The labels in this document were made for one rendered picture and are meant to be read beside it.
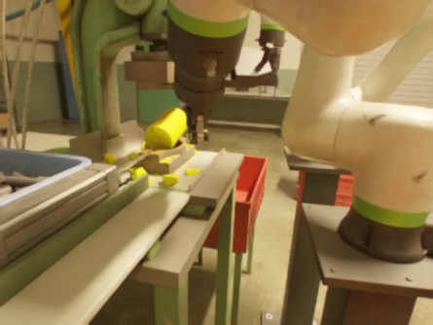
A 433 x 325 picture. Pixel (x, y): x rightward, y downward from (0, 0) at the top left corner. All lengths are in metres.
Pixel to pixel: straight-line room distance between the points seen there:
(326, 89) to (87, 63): 0.52
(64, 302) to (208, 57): 0.29
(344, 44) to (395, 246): 0.40
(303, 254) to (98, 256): 0.96
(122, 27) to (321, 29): 0.49
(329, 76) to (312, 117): 0.08
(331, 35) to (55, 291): 0.34
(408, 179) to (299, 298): 0.94
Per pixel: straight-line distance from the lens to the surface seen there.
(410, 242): 0.58
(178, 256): 0.44
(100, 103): 0.70
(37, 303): 0.34
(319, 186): 1.10
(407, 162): 0.52
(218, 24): 0.31
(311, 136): 0.56
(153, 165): 0.61
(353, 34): 0.23
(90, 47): 0.73
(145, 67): 0.58
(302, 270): 1.28
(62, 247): 0.39
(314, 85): 0.57
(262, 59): 0.41
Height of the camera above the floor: 1.21
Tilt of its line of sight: 18 degrees down
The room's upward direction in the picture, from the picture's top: 2 degrees clockwise
